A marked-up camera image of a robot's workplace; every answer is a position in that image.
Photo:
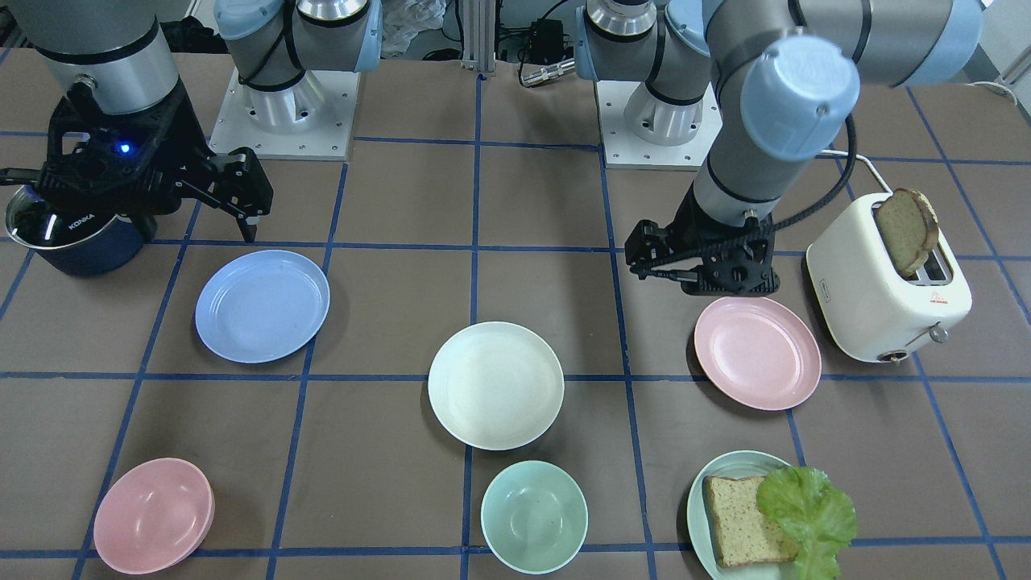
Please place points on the green lettuce leaf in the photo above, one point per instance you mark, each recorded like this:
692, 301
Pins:
804, 504

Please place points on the white toaster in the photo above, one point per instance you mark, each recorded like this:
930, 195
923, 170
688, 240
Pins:
873, 313

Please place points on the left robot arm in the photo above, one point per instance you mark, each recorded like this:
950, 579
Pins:
786, 76

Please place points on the pink plate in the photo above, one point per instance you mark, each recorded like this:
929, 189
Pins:
758, 352

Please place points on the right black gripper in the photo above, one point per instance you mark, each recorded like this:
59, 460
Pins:
190, 135

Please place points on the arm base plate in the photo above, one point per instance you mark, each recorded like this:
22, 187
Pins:
310, 121
641, 132

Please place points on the blue plate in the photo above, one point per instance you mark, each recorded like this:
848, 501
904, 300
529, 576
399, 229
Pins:
262, 307

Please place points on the green plate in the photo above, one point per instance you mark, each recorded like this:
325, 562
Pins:
737, 464

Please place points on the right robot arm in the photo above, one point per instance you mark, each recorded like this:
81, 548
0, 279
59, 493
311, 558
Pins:
121, 45

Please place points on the green bowl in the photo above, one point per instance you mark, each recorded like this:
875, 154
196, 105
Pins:
534, 517

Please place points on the white plate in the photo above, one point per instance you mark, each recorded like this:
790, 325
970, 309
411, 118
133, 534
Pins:
496, 386

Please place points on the dark blue pot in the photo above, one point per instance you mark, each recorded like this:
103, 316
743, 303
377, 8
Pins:
77, 244

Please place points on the bread slice on plate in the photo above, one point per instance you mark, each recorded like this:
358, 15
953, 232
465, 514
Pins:
742, 534

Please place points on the pink bowl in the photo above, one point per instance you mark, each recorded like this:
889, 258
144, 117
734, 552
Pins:
154, 516

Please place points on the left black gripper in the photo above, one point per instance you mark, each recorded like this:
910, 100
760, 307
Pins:
685, 220

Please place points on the bread slice in toaster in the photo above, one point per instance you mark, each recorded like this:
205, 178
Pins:
909, 229

